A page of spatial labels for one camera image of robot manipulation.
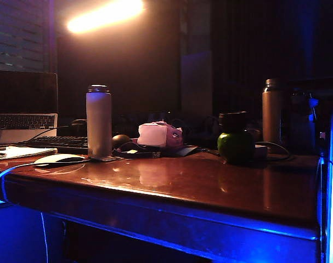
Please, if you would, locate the window blind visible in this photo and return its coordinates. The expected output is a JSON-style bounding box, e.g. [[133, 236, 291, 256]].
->
[[0, 0, 50, 72]]

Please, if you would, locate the glowing lamp bar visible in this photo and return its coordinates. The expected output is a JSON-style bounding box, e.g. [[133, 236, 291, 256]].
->
[[66, 0, 145, 34]]

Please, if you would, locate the silver thermos bottle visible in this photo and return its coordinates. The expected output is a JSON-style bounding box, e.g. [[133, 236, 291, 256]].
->
[[86, 84, 113, 159]]

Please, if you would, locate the white computer mouse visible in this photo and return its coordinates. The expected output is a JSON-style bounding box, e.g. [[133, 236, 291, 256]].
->
[[33, 153, 86, 167]]

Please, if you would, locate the id badge card holder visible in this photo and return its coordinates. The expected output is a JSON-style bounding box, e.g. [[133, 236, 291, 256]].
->
[[89, 155, 120, 162]]

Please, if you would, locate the brown thermos bottle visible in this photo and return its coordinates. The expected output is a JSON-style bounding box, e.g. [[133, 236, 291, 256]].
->
[[262, 78, 286, 148]]

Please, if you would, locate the silver laptop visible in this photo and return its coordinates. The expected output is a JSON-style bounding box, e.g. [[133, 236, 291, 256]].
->
[[0, 70, 59, 145]]

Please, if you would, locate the white mouse cable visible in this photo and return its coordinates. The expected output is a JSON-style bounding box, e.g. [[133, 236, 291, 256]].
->
[[0, 161, 46, 202]]

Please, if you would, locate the black lanyard strap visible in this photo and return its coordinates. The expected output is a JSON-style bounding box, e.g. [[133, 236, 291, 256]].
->
[[112, 142, 199, 159]]

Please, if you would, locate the green apple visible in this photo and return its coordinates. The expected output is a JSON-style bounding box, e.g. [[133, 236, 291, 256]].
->
[[217, 131, 255, 165]]

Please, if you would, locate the black keyboard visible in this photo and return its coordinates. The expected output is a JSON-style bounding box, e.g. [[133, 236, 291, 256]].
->
[[15, 136, 89, 155]]

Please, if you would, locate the thin white cable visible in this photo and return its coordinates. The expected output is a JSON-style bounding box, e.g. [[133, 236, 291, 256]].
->
[[39, 210, 49, 263]]

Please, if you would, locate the brown round fruit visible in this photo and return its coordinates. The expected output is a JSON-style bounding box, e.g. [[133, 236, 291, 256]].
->
[[112, 134, 131, 150]]

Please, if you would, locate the white notepad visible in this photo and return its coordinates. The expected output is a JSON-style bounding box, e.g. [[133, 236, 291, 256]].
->
[[0, 145, 58, 161]]

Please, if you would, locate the pink tissue pack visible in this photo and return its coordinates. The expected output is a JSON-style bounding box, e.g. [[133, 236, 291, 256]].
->
[[137, 121, 184, 150]]

